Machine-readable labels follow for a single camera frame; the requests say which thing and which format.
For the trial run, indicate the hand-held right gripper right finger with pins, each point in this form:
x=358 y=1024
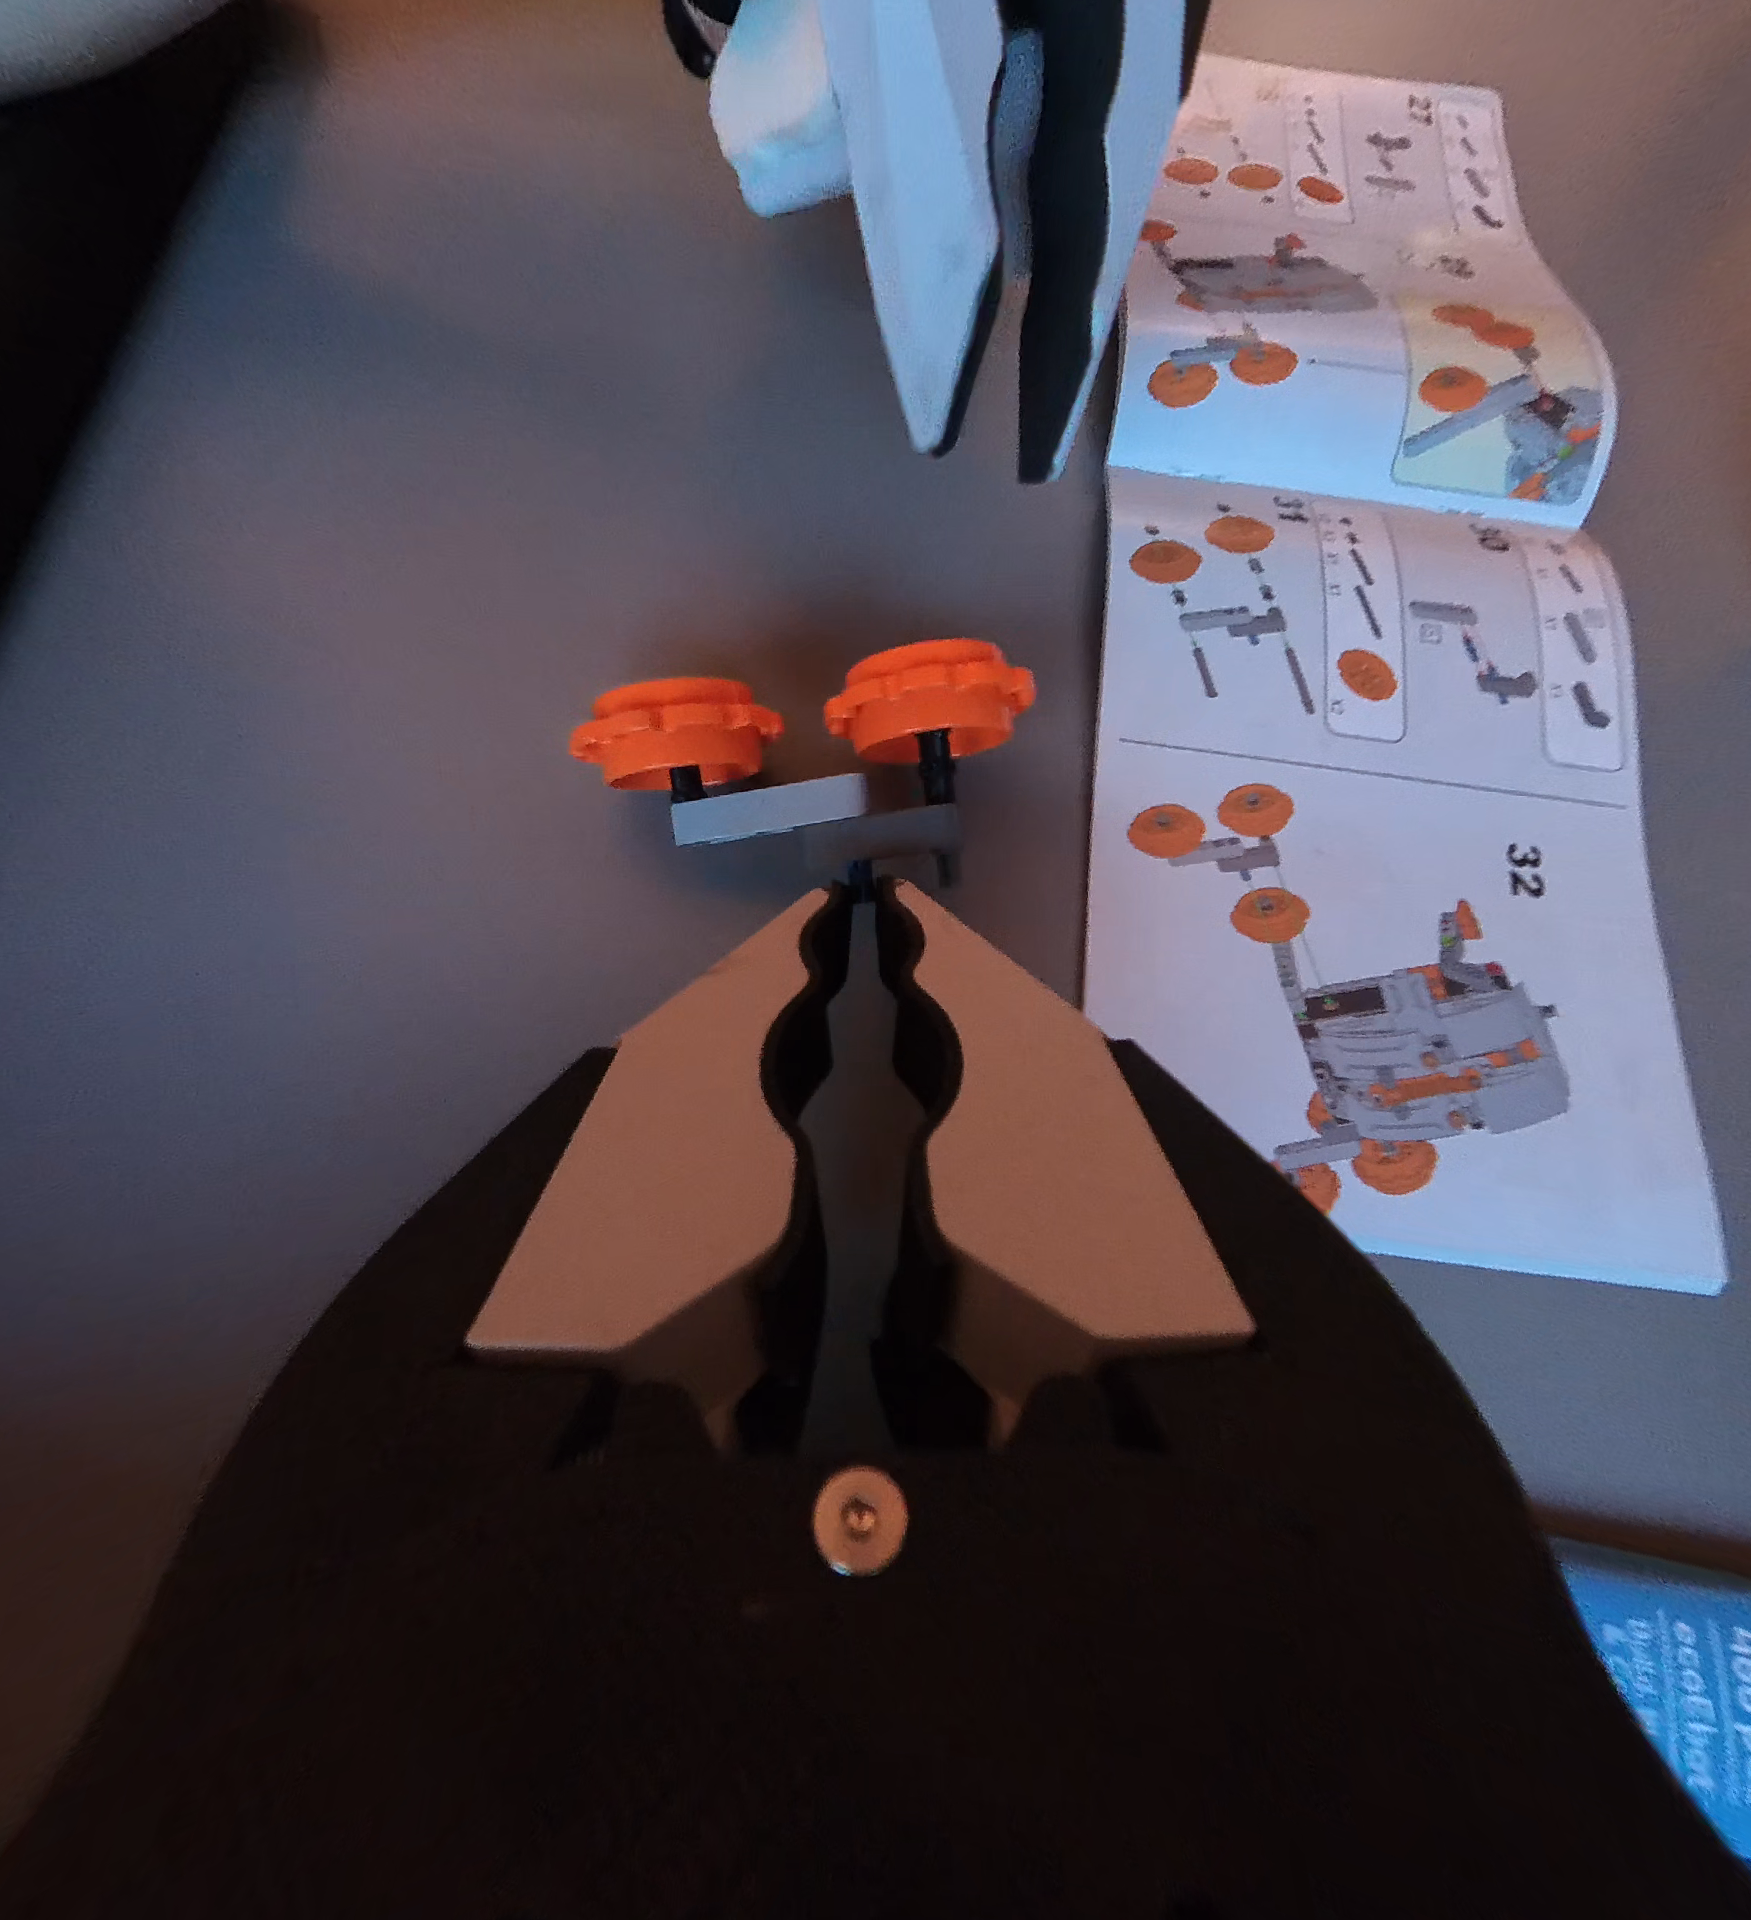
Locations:
x=1086 y=1200

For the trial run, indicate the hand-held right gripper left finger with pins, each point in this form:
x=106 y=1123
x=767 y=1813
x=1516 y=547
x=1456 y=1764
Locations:
x=636 y=1200

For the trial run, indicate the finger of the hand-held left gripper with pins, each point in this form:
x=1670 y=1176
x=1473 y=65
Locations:
x=913 y=225
x=1116 y=225

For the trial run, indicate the grey beam orange wheel assembly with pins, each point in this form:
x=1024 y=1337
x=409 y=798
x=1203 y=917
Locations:
x=756 y=810

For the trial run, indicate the grey desk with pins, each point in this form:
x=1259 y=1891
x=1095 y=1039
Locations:
x=366 y=750

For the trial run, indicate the open instruction booklet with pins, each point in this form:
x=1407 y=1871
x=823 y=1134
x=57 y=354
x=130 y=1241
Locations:
x=1416 y=900

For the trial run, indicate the blue cover booklet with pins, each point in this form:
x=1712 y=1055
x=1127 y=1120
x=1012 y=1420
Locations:
x=1715 y=1724

